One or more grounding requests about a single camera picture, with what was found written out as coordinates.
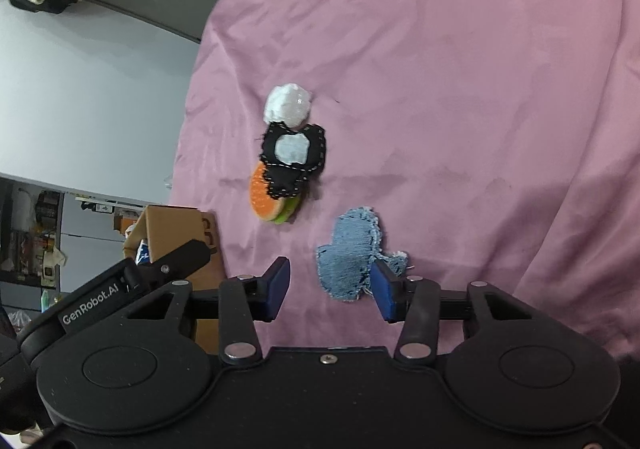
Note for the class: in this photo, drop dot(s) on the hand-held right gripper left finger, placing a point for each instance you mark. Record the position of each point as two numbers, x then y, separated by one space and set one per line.
276 290

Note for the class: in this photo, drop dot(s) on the pink bed sheet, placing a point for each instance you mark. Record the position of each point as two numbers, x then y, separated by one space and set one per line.
450 79

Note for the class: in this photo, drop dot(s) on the black and white felt piece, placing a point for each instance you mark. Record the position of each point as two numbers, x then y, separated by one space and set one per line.
292 149

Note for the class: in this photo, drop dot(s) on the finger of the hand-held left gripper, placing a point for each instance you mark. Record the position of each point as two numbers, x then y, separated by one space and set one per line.
175 259

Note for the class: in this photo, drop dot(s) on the blue denim fabric piece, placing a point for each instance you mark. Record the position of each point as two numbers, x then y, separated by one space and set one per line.
350 254

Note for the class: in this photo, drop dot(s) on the blue tissue packet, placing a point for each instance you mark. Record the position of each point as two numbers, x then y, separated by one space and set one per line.
143 254

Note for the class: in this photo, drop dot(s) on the white kitchen base cabinet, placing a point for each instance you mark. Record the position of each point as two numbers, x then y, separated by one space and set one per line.
90 264

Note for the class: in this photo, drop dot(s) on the brown cardboard box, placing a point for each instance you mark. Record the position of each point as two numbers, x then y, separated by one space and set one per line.
170 229

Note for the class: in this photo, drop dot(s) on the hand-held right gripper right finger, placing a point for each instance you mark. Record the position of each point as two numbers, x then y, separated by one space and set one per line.
382 293

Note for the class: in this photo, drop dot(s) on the plush burger toy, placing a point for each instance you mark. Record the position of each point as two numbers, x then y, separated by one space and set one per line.
265 201

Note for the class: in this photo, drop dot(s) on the white tissue ball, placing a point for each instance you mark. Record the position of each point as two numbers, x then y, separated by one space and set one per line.
287 104

